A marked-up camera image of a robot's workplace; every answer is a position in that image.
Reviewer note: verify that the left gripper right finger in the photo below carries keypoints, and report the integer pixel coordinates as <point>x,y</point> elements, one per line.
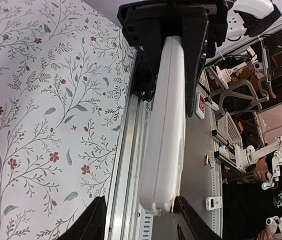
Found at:
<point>188,224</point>

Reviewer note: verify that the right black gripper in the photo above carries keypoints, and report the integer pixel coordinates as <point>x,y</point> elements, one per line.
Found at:
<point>145,25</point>

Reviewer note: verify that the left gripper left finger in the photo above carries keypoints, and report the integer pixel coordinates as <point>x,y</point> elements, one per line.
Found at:
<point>90,225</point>

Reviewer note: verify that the white remote control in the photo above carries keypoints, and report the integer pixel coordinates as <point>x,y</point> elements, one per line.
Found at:
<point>161,172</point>

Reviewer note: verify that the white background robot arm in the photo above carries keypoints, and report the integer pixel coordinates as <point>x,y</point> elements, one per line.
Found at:
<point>250,156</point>

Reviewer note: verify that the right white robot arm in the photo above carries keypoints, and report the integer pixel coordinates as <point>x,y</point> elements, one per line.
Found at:
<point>245,18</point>

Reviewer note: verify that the white digital timer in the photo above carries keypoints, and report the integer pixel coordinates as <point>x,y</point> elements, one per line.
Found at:
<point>213,203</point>

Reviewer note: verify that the red white box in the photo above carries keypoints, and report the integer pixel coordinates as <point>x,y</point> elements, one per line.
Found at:
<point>200,106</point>

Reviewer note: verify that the grey office chair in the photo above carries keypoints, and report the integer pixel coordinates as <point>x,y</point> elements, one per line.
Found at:
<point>238,99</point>

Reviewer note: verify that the floral patterned table mat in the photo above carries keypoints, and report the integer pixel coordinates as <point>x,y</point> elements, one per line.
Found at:
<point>64,71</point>

